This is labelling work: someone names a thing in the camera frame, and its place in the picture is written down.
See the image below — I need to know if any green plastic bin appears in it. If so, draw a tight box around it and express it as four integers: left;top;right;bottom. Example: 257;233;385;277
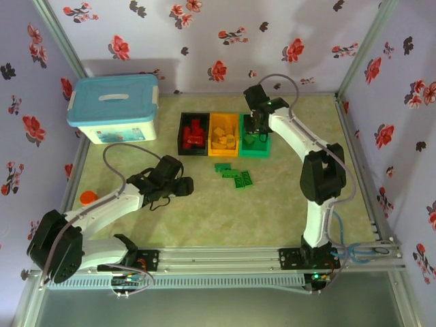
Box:
238;112;273;159

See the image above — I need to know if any black plastic bin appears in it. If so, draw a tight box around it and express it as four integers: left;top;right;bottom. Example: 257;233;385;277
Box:
177;112;211;157

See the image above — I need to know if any yellow plastic bin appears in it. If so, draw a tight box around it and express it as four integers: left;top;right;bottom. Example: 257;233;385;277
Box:
207;112;240;158

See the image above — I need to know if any orange round cap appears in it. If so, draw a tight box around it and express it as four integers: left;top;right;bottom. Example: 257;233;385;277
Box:
80;190;99;207

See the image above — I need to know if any blue lidded storage box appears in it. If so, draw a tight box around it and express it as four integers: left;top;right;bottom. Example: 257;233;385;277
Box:
66;74;161;146

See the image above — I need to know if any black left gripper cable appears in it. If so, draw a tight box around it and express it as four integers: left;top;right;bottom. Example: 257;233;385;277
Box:
148;196;172;213

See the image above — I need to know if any grey right arm cable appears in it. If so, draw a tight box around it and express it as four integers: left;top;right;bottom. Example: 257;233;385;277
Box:
258;73;357;290

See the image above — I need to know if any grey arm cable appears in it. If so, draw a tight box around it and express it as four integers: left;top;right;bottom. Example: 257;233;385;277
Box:
40;142;168;300
258;73;357;290

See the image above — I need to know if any grey left arm cable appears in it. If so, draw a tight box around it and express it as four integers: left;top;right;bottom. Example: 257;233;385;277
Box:
40;142;168;300

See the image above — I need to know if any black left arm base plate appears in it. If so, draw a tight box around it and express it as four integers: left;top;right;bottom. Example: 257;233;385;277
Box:
136;249;160;273

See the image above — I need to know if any aluminium side rail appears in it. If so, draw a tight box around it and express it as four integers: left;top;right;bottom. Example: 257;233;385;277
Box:
335;93;405;262
58;136;92;221

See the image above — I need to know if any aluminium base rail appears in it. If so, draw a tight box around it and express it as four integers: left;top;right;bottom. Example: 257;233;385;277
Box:
158;249;281;273

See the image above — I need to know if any aluminium frame post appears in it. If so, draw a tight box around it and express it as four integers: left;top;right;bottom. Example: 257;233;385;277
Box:
335;0;400;97
33;0;90;80

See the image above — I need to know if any white slotted cable duct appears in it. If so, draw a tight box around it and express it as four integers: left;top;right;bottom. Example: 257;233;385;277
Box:
44;272;305;291

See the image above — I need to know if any blue cable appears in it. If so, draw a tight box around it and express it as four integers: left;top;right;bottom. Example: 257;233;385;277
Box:
332;211;362;266

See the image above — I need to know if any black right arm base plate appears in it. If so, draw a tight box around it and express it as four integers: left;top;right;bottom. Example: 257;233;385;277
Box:
278;247;341;272

